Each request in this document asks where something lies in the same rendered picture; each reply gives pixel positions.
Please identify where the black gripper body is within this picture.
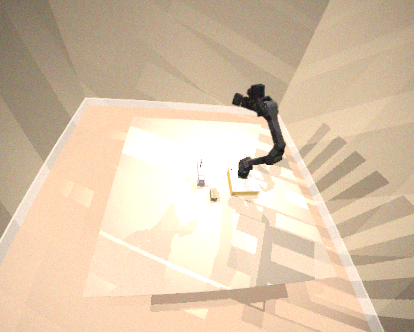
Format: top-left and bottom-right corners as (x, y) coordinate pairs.
(232, 93), (254, 110)

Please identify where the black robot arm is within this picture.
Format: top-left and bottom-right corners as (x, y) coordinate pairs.
(238, 84), (286, 179)

